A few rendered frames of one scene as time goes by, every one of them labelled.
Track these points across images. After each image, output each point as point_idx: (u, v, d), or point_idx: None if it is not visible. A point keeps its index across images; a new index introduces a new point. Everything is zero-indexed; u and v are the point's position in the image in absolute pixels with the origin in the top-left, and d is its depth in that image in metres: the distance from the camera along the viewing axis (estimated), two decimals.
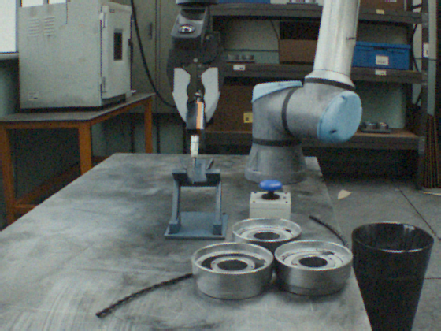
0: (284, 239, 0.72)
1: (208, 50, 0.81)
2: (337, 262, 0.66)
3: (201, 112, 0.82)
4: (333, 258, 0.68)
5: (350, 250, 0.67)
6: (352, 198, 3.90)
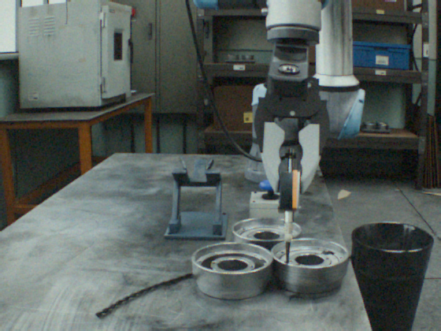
0: (284, 239, 0.72)
1: (309, 102, 0.64)
2: (333, 262, 0.66)
3: (298, 184, 0.64)
4: (331, 258, 0.68)
5: (347, 251, 0.67)
6: (352, 198, 3.90)
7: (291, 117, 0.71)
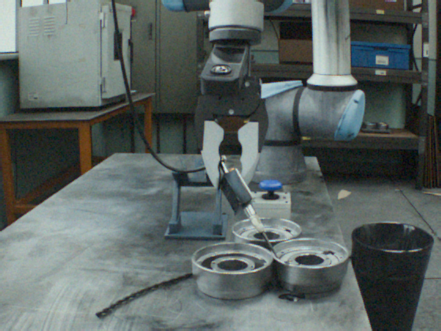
0: (284, 239, 0.72)
1: (247, 100, 0.67)
2: (333, 262, 0.66)
3: (241, 179, 0.67)
4: (331, 258, 0.68)
5: (347, 251, 0.67)
6: (352, 198, 3.90)
7: (235, 116, 0.73)
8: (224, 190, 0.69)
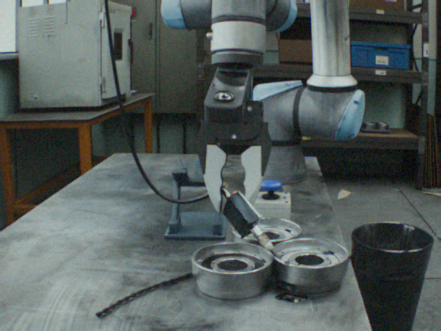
0: (284, 239, 0.72)
1: (250, 124, 0.67)
2: (333, 262, 0.66)
3: (246, 199, 0.68)
4: (331, 258, 0.68)
5: (347, 251, 0.67)
6: (352, 198, 3.90)
7: None
8: (229, 214, 0.69)
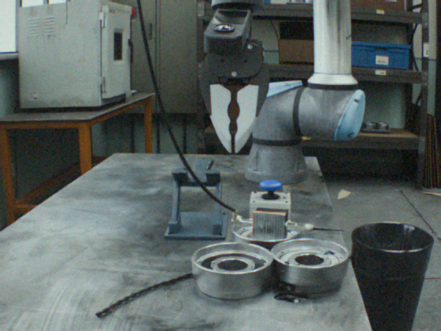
0: (284, 239, 0.72)
1: (250, 62, 0.65)
2: (333, 262, 0.66)
3: (264, 239, 0.75)
4: (331, 258, 0.68)
5: (347, 251, 0.67)
6: (352, 198, 3.90)
7: (238, 81, 0.72)
8: None
